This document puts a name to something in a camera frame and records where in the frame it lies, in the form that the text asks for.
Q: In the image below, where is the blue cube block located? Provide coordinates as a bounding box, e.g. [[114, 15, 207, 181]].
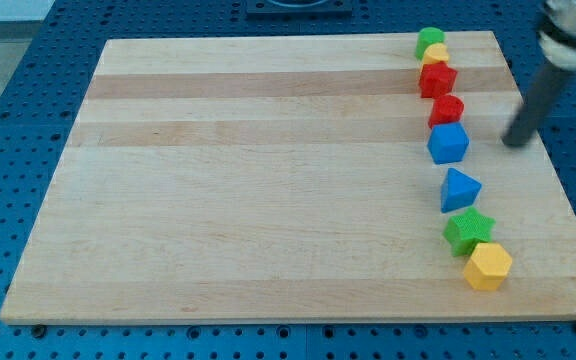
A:
[[427, 122, 470, 165]]

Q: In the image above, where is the yellow heart block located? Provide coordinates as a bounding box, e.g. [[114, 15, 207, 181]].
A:
[[421, 43, 450, 66]]

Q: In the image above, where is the wooden board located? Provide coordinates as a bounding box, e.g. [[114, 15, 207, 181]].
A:
[[0, 31, 576, 325]]

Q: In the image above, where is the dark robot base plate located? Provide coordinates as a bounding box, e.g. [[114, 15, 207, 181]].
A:
[[245, 0, 353, 18]]

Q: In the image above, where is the red cylinder block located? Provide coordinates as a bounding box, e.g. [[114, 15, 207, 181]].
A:
[[428, 94, 465, 128]]

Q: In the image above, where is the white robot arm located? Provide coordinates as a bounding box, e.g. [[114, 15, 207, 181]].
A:
[[501, 0, 576, 148]]

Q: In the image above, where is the yellow hexagon block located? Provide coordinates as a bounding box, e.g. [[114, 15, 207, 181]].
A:
[[462, 242, 513, 291]]

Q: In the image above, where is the blue triangle block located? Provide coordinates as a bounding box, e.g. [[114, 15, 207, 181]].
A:
[[440, 168, 482, 213]]

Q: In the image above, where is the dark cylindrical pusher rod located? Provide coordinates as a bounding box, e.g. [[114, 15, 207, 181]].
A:
[[501, 60, 574, 148]]

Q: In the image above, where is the green star block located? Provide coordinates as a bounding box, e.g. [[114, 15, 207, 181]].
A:
[[442, 207, 496, 257]]

